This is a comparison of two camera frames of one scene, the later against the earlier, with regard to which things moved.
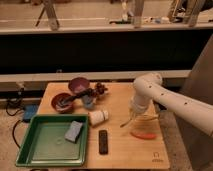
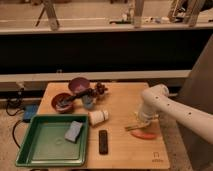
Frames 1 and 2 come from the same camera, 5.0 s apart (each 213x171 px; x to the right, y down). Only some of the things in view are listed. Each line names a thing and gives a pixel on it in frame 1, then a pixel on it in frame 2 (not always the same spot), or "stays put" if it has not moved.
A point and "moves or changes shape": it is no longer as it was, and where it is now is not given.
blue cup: (87, 101) stays put
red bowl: (60, 103) stays put
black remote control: (103, 141) stays put
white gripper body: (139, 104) -> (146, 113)
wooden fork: (142, 118) moves or changes shape
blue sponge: (72, 134) stays put
